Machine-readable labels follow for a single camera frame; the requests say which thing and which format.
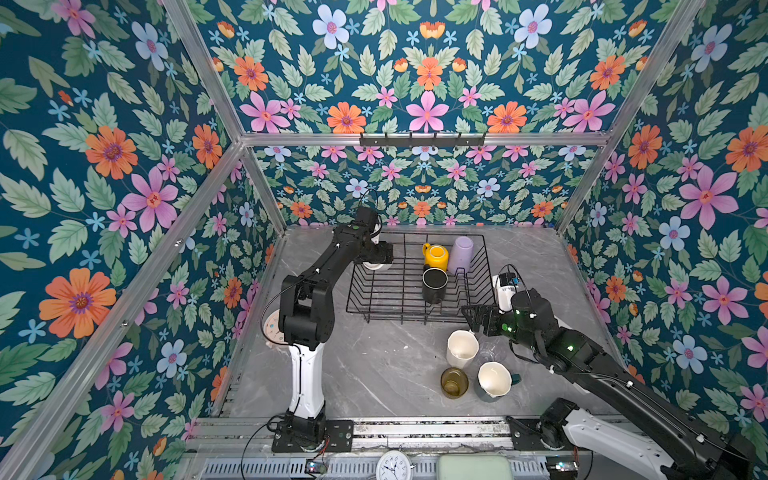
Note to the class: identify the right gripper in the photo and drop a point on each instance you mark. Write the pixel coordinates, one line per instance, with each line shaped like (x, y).
(491, 313)

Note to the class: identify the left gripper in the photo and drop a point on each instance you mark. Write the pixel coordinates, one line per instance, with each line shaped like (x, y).
(384, 253)

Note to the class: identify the cream white mug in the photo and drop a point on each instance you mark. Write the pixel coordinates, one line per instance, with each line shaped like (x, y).
(462, 347)

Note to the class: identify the yellow mug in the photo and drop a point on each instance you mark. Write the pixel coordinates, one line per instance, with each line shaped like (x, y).
(435, 256)

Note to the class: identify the black mug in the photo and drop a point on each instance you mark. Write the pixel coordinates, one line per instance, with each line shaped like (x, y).
(434, 285)

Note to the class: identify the lavender plastic cup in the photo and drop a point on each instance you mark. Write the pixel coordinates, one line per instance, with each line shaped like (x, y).
(461, 254)

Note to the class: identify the red interior white mug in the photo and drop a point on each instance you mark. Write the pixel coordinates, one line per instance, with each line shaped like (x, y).
(376, 266)

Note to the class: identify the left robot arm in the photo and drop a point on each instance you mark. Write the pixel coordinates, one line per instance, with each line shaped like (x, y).
(306, 315)

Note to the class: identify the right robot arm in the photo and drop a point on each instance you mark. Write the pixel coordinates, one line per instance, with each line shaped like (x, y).
(670, 443)

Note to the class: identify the clear glass cup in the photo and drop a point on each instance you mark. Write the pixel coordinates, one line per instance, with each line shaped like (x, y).
(490, 350)

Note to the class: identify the olive green glass cup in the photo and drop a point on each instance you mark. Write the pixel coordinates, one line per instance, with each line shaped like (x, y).
(454, 382)

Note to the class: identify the round beige kitchen timer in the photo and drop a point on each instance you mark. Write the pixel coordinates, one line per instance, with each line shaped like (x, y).
(271, 330)

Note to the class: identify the pale green sponge pad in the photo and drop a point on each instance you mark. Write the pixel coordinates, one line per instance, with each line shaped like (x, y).
(473, 467)

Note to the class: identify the white analog clock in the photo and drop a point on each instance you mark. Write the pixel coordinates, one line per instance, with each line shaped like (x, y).
(394, 465)

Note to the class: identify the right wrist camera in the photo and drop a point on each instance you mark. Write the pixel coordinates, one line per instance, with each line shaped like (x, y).
(505, 285)

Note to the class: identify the black wire dish rack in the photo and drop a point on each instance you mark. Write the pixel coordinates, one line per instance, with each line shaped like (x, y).
(395, 293)

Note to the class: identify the white mug green handle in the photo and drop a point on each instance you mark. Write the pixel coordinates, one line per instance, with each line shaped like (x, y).
(494, 381)

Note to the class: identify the wall hook rail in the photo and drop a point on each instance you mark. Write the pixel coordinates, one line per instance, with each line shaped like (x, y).
(409, 140)

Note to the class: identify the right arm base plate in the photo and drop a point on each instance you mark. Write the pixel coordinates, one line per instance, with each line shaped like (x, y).
(533, 434)

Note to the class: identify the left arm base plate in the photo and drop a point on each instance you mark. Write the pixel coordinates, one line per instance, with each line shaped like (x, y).
(298, 435)

